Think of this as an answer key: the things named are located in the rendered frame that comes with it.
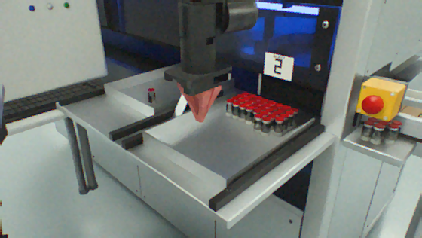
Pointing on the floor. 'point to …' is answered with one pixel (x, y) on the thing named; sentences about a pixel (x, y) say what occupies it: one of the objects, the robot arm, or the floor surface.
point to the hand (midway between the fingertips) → (199, 117)
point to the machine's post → (339, 109)
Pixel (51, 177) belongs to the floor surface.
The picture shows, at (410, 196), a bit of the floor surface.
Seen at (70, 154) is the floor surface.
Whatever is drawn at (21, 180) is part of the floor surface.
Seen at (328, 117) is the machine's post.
